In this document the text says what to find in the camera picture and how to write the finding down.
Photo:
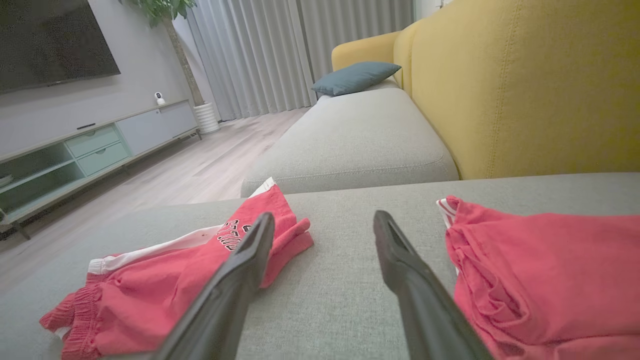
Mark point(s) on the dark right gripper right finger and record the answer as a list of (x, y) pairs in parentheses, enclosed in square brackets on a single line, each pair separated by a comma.
[(425, 305)]

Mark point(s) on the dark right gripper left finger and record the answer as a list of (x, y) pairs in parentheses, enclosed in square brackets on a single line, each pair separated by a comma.
[(220, 305)]

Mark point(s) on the red shorts white side stripe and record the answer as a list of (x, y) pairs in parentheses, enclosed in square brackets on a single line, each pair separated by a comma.
[(150, 295)]

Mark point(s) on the red basketball jersey white sleeves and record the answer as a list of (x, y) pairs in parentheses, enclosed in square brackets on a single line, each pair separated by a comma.
[(550, 270)]

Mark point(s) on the large grey sofa seat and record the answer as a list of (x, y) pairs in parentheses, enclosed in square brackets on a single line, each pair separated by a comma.
[(345, 280)]

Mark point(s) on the white ribbed plant pot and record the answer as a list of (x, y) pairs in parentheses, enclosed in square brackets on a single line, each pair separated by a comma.
[(206, 117)]

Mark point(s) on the grey green TV cabinet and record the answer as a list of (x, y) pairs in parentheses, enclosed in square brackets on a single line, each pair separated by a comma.
[(100, 150)]

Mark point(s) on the black remote control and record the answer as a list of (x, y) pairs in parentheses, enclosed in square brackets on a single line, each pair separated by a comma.
[(86, 126)]

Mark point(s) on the teal throw pillow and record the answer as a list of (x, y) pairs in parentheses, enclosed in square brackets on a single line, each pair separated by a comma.
[(355, 77)]

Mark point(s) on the yellow sofa backrest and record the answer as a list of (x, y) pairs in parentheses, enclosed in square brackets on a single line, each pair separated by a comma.
[(525, 85)]

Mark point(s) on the green potted tree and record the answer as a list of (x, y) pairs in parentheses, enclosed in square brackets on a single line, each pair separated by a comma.
[(182, 60)]

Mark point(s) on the grey pleated curtains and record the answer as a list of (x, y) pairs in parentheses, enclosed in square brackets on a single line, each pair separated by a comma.
[(260, 50)]

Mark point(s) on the black flat television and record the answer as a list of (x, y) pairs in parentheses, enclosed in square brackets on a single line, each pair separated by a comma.
[(45, 40)]

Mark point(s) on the small white security camera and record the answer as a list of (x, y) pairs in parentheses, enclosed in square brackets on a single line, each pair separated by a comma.
[(159, 98)]

